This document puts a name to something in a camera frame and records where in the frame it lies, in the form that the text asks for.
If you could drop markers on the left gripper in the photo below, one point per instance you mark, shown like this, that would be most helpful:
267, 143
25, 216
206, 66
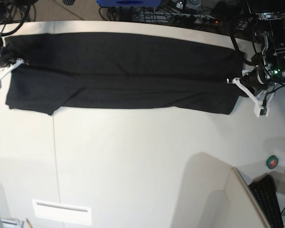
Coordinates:
255, 84

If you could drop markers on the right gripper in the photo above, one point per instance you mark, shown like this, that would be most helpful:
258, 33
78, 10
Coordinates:
7, 58

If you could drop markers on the black t-shirt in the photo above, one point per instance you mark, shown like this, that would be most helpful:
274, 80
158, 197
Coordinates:
121, 71

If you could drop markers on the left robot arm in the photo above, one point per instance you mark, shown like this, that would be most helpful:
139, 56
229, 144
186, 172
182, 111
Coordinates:
265, 21

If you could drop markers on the green tape roll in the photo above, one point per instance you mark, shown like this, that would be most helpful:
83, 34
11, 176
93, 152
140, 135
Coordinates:
272, 162

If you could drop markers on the black keyboard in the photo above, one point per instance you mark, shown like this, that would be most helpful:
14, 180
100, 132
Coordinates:
264, 191

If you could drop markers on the black power strip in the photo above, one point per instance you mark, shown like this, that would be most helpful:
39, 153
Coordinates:
191, 18

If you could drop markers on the blue box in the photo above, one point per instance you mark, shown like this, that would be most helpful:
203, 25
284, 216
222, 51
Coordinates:
121, 3

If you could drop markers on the white cable slot cover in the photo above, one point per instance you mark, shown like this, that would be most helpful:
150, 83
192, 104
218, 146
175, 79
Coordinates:
62, 212

